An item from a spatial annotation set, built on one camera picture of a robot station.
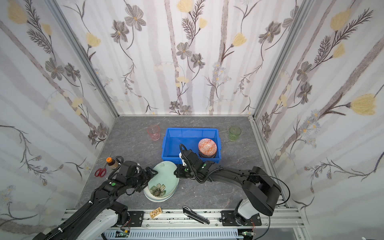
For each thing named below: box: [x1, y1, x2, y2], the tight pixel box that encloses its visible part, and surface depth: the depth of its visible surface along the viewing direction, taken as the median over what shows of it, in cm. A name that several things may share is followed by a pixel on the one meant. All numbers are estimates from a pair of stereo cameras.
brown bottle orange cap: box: [106, 157, 119, 170], surface depth 89 cm
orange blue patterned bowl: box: [198, 138, 217, 158], surface depth 92 cm
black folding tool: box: [182, 205, 211, 225], surface depth 76 cm
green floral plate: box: [148, 161, 180, 198], surface depth 82 cm
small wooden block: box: [150, 206, 163, 219], surface depth 77 cm
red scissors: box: [94, 168, 107, 178], surface depth 92 cm
